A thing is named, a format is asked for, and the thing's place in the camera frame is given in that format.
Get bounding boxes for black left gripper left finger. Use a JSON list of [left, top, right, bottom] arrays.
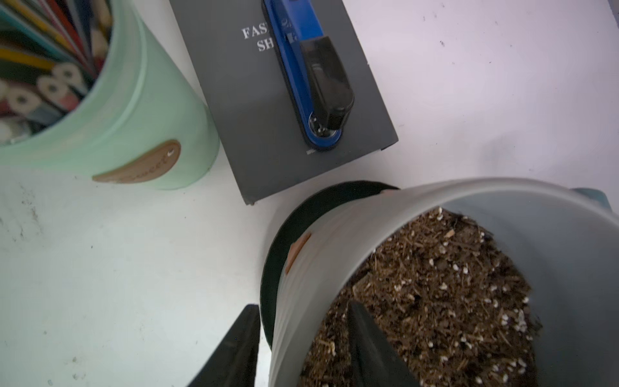
[[189, 304, 261, 387]]

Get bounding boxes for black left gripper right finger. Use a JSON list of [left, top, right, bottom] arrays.
[[348, 301, 420, 387]]

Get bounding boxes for grey ceramic pot with soil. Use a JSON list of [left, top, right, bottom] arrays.
[[269, 178, 618, 386]]

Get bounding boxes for dark green pot saucer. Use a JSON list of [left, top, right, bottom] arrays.
[[260, 181, 395, 347]]

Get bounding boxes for mint green pencil cup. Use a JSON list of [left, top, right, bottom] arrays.
[[1, 1, 219, 190]]

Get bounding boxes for dark grey book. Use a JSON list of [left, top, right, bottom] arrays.
[[171, 1, 398, 205]]

